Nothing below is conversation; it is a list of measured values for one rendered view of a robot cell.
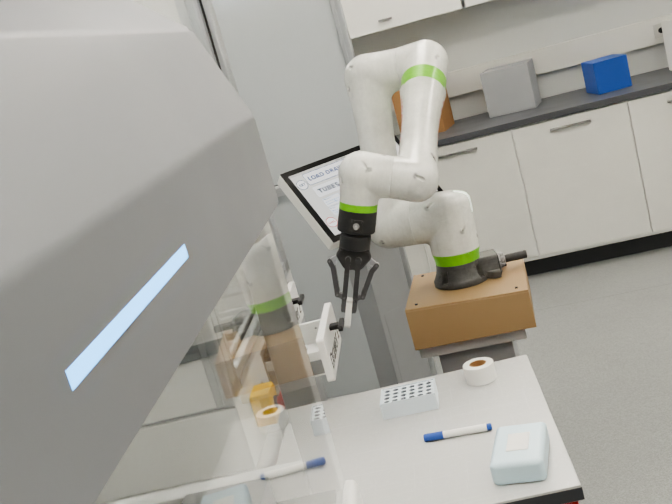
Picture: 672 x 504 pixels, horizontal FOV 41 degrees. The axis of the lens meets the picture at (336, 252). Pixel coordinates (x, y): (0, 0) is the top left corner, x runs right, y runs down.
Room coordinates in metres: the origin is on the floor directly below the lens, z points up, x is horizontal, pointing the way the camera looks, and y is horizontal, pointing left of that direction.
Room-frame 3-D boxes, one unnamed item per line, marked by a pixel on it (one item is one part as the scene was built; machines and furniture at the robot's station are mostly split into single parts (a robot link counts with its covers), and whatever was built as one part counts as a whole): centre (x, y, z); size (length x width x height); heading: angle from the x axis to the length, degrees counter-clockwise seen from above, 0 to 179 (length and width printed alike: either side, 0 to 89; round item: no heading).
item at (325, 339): (2.14, 0.07, 0.87); 0.29 x 0.02 x 0.11; 173
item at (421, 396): (1.87, -0.07, 0.78); 0.12 x 0.08 x 0.04; 81
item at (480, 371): (1.91, -0.24, 0.78); 0.07 x 0.07 x 0.04
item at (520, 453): (1.49, -0.22, 0.78); 0.15 x 0.10 x 0.04; 161
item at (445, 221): (2.35, -0.30, 1.02); 0.16 x 0.13 x 0.19; 69
